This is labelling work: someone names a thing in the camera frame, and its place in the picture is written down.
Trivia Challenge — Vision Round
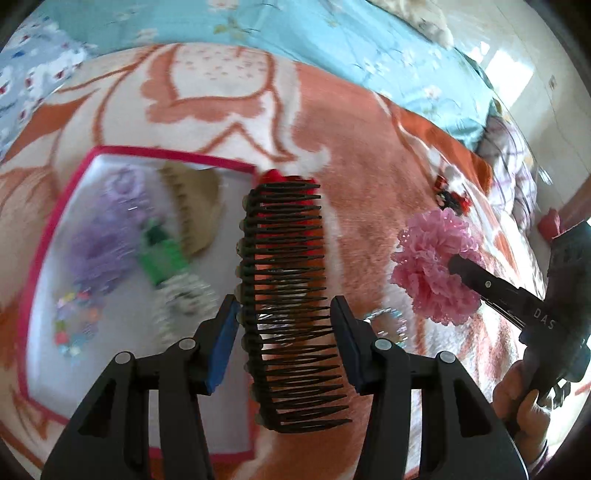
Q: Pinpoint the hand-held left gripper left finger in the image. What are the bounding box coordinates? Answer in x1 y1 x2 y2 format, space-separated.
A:
41 294 242 480

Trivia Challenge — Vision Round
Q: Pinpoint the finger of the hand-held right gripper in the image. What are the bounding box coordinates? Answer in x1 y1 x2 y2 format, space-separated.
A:
447 255 533 303
478 295 528 330

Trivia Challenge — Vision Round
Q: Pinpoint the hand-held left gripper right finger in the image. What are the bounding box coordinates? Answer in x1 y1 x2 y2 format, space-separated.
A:
329 295 530 480

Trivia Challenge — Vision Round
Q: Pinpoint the pink flower scrunchie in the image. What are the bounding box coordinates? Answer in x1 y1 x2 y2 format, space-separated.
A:
390 208 486 326

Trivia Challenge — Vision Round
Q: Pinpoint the black hair comb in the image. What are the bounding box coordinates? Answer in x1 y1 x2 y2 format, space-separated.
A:
235 181 354 435

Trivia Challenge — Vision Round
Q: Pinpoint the green braided bracelet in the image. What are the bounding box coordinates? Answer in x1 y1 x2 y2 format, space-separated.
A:
137 220 191 288

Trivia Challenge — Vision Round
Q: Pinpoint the beige hair claw clip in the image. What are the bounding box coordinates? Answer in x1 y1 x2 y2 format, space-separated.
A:
158 166 223 258

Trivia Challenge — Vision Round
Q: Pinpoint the purple bow hair tie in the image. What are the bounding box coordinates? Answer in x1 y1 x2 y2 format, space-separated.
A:
69 210 141 296

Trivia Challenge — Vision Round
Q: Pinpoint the colourful bead bracelet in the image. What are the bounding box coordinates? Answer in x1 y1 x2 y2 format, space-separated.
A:
52 287 101 360

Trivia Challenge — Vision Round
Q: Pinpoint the red cardboard box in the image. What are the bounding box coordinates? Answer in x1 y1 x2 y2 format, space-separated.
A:
18 145 259 463

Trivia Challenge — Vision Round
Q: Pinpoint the person's right hand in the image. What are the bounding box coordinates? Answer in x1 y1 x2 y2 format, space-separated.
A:
492 360 555 468

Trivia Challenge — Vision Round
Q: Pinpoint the red object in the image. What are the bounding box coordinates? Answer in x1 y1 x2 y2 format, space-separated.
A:
537 208 563 241

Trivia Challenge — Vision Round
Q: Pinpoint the red black hair clip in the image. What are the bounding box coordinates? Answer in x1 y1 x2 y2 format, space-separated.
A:
433 174 472 216

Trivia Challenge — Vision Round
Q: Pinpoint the plaid cloth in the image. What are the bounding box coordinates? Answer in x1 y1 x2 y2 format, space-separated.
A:
478 113 540 232

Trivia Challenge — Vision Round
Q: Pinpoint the red flower hair clip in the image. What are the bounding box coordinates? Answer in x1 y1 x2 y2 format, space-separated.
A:
255 169 324 261

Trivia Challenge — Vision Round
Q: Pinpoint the orange white blanket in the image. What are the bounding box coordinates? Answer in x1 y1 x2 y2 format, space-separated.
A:
0 42 550 480

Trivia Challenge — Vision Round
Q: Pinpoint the cream cloth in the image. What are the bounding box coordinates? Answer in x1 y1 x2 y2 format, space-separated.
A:
374 0 457 48

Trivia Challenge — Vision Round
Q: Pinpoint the teal floral quilt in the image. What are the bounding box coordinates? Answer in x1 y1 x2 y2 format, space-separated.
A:
41 0 502 151

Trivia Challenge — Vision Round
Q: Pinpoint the blue bear print pillow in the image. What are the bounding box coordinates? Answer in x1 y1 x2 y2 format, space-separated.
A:
0 13 90 155

